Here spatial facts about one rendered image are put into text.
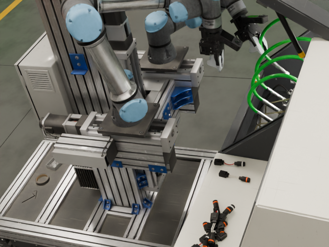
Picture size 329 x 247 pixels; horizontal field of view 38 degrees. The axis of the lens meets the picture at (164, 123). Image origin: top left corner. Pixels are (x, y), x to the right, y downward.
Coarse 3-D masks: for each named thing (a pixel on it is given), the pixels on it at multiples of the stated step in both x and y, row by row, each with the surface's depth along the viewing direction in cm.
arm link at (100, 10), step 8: (64, 0) 170; (96, 0) 176; (104, 0) 178; (112, 0) 178; (120, 0) 179; (128, 0) 180; (136, 0) 181; (144, 0) 183; (152, 0) 184; (160, 0) 185; (168, 0) 185; (96, 8) 177; (104, 8) 179; (112, 8) 180; (120, 8) 181; (128, 8) 182; (136, 8) 184; (144, 8) 185; (152, 8) 187
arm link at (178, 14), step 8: (176, 0) 180; (184, 0) 178; (192, 0) 178; (200, 0) 178; (176, 8) 176; (184, 8) 176; (192, 8) 177; (200, 8) 178; (176, 16) 177; (184, 16) 178; (192, 16) 179
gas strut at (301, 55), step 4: (276, 12) 151; (280, 16) 151; (280, 20) 152; (284, 20) 152; (284, 24) 152; (288, 24) 153; (284, 28) 153; (288, 28) 153; (288, 32) 154; (292, 32) 154; (292, 36) 154; (292, 40) 155; (296, 40) 155; (296, 44) 156; (296, 48) 157; (300, 48) 157; (300, 52) 157; (300, 56) 158; (304, 56) 158
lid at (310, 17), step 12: (264, 0) 146; (276, 0) 144; (288, 0) 145; (300, 0) 148; (312, 0) 154; (324, 0) 156; (288, 12) 145; (300, 12) 144; (312, 12) 146; (324, 12) 148; (300, 24) 146; (312, 24) 145; (324, 24) 144; (324, 36) 146
